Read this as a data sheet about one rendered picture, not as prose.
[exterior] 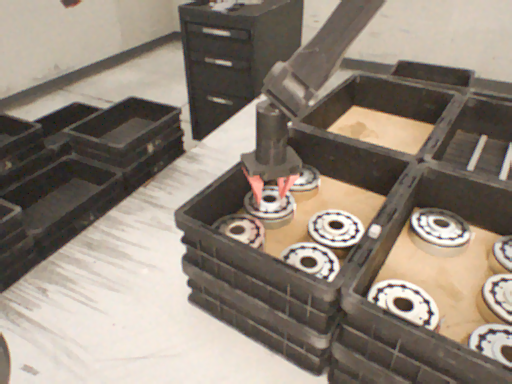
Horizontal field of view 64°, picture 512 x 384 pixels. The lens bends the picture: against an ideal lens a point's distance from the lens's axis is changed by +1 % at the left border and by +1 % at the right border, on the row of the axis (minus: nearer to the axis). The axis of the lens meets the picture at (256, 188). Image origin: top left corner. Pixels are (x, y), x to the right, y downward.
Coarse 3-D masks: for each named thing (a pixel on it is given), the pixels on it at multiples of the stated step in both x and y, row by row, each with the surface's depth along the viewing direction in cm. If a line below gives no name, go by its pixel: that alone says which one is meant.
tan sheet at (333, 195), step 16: (320, 176) 94; (320, 192) 89; (336, 192) 89; (352, 192) 89; (368, 192) 89; (304, 208) 85; (320, 208) 85; (336, 208) 85; (352, 208) 85; (368, 208) 85; (304, 224) 81; (368, 224) 81; (272, 240) 77; (288, 240) 77; (304, 240) 77
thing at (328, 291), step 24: (360, 144) 86; (240, 168) 79; (408, 168) 79; (384, 216) 67; (216, 240) 63; (360, 240) 62; (264, 264) 60; (288, 264) 58; (312, 288) 56; (336, 288) 55
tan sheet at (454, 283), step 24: (408, 240) 77; (480, 240) 77; (384, 264) 72; (408, 264) 72; (432, 264) 72; (456, 264) 72; (480, 264) 72; (432, 288) 68; (456, 288) 68; (480, 288) 68; (456, 312) 64; (456, 336) 60
